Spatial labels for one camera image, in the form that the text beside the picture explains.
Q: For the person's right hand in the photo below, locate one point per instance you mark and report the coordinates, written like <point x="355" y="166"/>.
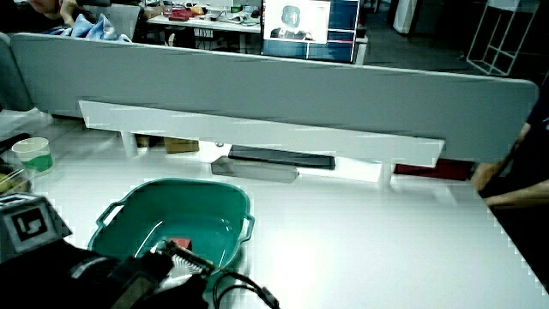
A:
<point x="30" y="274"/>

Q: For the red block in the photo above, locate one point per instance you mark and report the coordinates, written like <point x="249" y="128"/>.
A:
<point x="182" y="243"/>

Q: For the clear bag of fruit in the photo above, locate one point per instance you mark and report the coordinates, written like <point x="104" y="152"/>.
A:
<point x="10" y="182"/>

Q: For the white green paper cup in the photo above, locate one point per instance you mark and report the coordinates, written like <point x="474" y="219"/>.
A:
<point x="34" y="154"/>

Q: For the small brown cardboard box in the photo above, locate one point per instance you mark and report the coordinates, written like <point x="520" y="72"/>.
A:
<point x="142" y="141"/>

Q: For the teal plastic basin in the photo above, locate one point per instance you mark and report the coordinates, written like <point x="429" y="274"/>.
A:
<point x="193" y="206"/>

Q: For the grey side divider panel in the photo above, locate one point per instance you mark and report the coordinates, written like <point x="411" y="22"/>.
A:
<point x="13" y="77"/>

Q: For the blue cloth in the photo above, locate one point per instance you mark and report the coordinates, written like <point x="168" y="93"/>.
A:
<point x="92" y="28"/>

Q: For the white desk shelf riser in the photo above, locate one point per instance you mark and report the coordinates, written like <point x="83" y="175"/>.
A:
<point x="257" y="129"/>

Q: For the black keyboard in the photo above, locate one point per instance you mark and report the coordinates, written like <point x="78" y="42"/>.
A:
<point x="279" y="156"/>

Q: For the grey desk divider panel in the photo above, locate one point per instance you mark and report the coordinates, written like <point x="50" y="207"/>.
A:
<point x="257" y="94"/>

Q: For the white background desk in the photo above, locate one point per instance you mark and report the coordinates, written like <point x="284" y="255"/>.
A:
<point x="206" y="23"/>

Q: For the white picture board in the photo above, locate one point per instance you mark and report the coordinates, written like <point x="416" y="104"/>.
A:
<point x="296" y="21"/>

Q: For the computer monitor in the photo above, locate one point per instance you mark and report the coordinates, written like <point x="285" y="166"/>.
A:
<point x="339" y="47"/>

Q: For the dark red box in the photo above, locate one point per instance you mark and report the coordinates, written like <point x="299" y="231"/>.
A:
<point x="433" y="169"/>

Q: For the white metal frame rack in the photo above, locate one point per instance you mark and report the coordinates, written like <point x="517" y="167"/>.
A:
<point x="476" y="34"/>

